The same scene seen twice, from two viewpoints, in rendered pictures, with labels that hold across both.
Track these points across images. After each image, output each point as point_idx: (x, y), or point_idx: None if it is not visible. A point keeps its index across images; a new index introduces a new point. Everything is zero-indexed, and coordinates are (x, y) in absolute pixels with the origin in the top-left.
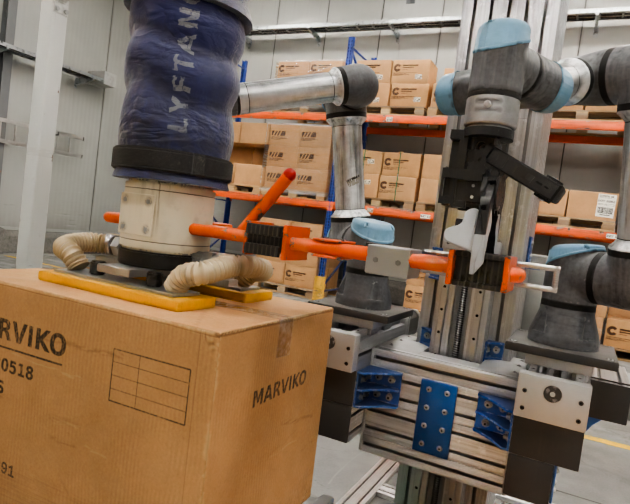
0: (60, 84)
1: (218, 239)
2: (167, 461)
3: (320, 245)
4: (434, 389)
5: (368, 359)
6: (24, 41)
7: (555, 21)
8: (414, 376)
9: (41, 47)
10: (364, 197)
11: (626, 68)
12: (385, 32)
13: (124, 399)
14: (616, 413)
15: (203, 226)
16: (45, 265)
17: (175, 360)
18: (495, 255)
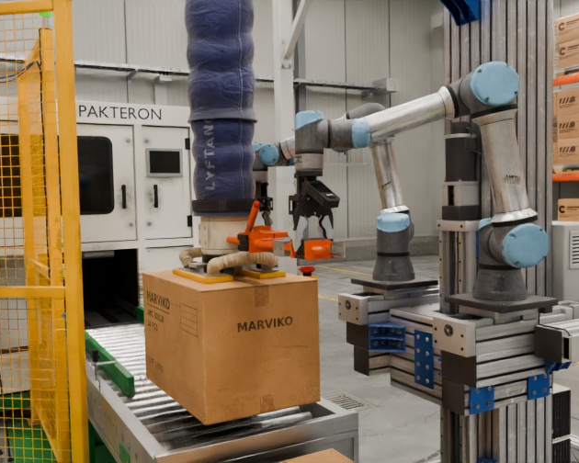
0: (348, 101)
1: None
2: (195, 355)
3: (261, 242)
4: (420, 336)
5: (385, 317)
6: (314, 72)
7: (497, 36)
8: (411, 328)
9: (277, 98)
10: (400, 197)
11: (464, 90)
12: None
13: (184, 327)
14: (553, 353)
15: (231, 237)
16: (347, 272)
17: (193, 306)
18: (303, 240)
